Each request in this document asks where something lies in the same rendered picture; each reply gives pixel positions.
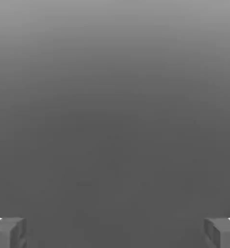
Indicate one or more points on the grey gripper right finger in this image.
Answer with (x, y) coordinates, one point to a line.
(225, 234)

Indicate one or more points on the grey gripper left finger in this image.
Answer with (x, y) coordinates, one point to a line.
(4, 233)

